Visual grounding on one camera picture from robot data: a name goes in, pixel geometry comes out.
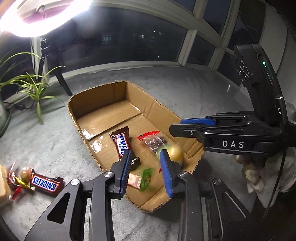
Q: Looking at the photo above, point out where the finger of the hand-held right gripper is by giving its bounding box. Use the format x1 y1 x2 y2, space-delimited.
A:
169 123 204 142
180 116 218 127

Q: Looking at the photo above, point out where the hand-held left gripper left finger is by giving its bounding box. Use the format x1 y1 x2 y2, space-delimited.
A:
24 149 133 241

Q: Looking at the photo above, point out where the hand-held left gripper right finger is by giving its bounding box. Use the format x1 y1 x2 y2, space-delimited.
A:
159 149 252 241

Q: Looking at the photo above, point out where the copper foil packet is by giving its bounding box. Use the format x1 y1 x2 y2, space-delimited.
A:
126 173 143 190

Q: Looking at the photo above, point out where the small black snack packet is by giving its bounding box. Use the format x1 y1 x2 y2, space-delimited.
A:
129 157 142 171

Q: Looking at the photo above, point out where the green snack packet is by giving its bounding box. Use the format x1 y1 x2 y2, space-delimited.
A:
139 168 154 192

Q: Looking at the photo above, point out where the round golden snack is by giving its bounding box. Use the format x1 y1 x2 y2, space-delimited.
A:
159 144 186 168

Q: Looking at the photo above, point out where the brown chocolate bar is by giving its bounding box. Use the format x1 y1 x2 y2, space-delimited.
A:
29 169 64 198
109 126 134 162

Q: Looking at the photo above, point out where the clear bag with red top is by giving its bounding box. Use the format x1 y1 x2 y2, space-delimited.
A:
136 130 168 155

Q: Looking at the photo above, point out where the cardboard box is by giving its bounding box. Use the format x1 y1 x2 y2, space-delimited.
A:
68 80 205 213

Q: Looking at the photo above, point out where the person's right hand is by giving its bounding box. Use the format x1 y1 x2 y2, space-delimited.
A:
235 148 296 194

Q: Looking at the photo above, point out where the gold wrapped chocolate ball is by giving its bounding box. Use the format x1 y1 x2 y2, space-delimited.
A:
19 169 32 183

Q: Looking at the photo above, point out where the yellow candy wrapper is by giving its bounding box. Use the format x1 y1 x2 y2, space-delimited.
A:
14 177 36 192

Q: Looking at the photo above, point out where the red wrapped candy stick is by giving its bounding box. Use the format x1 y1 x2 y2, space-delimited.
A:
10 185 24 200

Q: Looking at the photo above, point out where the red wrapped candy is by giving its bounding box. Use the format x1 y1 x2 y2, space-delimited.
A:
6 162 18 186

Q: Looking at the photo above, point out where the black tripod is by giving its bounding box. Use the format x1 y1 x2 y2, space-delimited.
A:
36 38 74 97

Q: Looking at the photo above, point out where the small spider plant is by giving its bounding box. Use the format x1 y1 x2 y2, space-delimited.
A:
0 52 69 126

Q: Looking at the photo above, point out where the large yellow cracker packet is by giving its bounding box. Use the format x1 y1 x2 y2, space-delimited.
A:
0 165 12 210

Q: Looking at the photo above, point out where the dark pot saucer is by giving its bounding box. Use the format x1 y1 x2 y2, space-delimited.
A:
0 109 12 138

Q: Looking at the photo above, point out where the grey plant pot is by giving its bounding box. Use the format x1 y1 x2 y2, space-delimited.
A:
0 98 7 130

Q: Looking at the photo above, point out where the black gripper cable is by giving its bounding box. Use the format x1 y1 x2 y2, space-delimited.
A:
260 148 287 224

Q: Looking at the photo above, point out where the white window frame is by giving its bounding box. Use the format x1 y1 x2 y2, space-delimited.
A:
30 0 266 78

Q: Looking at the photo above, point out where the ring light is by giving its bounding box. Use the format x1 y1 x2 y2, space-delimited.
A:
0 0 93 38

